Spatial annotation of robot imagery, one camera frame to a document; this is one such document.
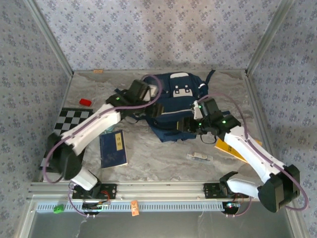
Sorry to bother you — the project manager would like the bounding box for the orange paper tag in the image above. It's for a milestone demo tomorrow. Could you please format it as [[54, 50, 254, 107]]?
[[130, 200, 140, 217]]

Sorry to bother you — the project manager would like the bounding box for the navy blue backpack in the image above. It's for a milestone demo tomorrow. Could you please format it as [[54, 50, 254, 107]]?
[[123, 70, 216, 143]]

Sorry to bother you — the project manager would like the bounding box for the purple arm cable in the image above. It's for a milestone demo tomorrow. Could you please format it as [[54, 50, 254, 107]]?
[[42, 74, 164, 219], [198, 93, 310, 219]]

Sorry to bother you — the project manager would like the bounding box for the clear plastic compass case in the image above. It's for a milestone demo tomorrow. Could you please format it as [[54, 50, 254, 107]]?
[[186, 151, 214, 164]]

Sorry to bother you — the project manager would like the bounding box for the black grey folding chessboard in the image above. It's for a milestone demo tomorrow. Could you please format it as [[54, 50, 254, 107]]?
[[39, 107, 95, 174]]

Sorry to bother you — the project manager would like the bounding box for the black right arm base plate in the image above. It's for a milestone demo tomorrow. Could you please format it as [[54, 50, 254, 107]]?
[[203, 182, 250, 199]]

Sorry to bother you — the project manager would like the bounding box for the grey slotted cable duct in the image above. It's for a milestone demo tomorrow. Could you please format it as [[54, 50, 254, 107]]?
[[36, 201, 241, 213]]

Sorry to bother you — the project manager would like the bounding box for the aluminium frame post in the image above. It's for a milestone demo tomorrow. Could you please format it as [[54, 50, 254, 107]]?
[[24, 0, 75, 76], [244, 0, 296, 76]]

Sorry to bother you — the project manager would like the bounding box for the aluminium mounting rail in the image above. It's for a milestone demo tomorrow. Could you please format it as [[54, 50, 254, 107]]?
[[27, 181, 295, 199]]

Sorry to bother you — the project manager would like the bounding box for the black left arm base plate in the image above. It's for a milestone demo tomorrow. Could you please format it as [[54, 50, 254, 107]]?
[[71, 183, 117, 200]]

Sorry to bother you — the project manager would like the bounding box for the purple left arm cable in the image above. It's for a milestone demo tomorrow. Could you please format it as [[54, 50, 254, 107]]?
[[42, 74, 164, 219]]

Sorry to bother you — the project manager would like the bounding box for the navy book with yellow label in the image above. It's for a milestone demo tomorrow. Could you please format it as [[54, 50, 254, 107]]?
[[99, 129, 129, 170]]

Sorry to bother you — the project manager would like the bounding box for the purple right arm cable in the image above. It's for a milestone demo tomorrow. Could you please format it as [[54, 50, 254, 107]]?
[[198, 93, 310, 219]]

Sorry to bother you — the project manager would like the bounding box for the grey metal front panel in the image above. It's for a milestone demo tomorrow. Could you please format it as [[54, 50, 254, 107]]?
[[19, 195, 309, 238]]

